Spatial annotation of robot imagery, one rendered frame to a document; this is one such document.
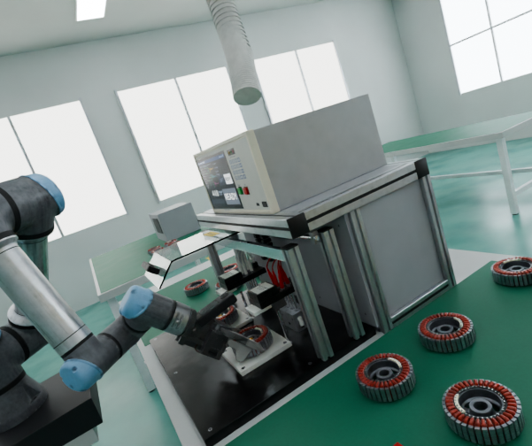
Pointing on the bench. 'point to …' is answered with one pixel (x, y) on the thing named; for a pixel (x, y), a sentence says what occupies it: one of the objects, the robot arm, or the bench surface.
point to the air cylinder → (293, 318)
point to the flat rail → (253, 248)
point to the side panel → (403, 251)
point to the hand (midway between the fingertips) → (253, 340)
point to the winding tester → (300, 156)
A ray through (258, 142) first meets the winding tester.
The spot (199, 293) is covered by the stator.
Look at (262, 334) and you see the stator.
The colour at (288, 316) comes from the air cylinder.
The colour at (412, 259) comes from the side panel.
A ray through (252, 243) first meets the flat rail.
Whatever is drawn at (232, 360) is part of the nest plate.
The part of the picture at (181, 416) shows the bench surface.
